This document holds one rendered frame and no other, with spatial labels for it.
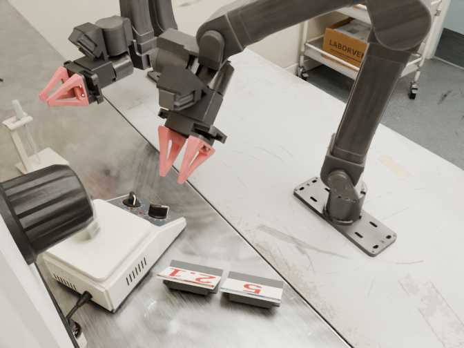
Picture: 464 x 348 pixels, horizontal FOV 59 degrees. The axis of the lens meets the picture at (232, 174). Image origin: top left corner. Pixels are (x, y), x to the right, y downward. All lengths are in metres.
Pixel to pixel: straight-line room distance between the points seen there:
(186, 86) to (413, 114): 2.40
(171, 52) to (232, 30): 0.12
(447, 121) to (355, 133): 2.27
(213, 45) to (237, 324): 0.41
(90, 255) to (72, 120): 0.51
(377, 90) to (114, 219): 0.44
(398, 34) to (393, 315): 0.40
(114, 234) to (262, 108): 0.55
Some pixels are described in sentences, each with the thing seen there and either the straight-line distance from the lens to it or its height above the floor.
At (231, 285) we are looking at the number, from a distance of 0.65.
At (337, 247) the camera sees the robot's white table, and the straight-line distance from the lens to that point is 0.75.
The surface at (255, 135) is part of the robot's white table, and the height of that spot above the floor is 0.90.
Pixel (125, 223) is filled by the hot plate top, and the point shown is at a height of 0.99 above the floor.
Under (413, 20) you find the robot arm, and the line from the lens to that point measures 0.55.
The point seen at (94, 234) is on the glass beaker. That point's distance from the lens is 0.65.
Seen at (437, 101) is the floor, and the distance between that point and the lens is 3.09.
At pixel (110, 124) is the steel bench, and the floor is 0.90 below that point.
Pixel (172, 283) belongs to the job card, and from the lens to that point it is 0.67.
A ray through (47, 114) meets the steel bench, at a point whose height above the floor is 0.90.
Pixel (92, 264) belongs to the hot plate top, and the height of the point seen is 0.99.
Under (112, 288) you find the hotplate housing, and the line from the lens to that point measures 0.64.
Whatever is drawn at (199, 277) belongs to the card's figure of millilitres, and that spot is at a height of 0.92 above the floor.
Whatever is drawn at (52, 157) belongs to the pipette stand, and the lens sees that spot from 0.97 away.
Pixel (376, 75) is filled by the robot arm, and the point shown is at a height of 1.20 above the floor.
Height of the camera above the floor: 1.48
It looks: 42 degrees down
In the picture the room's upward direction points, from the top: straight up
